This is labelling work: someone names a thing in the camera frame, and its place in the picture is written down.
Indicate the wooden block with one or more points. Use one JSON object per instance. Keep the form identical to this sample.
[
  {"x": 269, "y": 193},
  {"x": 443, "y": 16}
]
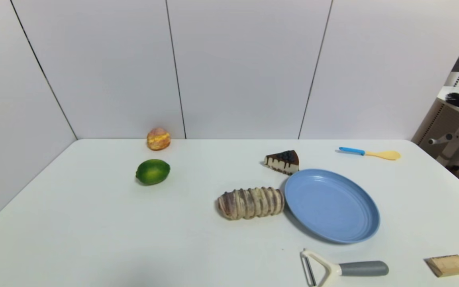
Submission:
[{"x": 448, "y": 265}]

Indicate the blue plate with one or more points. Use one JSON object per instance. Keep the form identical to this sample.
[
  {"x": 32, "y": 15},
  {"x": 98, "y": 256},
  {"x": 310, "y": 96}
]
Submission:
[{"x": 329, "y": 205}]

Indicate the cream puff pastry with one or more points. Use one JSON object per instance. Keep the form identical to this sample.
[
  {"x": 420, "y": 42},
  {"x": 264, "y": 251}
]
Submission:
[{"x": 158, "y": 139}]

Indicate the striped brown bread loaf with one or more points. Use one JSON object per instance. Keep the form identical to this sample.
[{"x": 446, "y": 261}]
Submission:
[{"x": 250, "y": 203}]

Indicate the green lime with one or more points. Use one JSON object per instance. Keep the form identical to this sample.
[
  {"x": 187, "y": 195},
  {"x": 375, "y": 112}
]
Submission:
[{"x": 152, "y": 172}]

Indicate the chocolate cheesecake slice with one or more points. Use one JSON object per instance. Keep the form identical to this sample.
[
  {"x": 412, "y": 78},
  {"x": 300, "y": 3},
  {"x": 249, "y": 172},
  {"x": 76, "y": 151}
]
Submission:
[{"x": 285, "y": 162}]

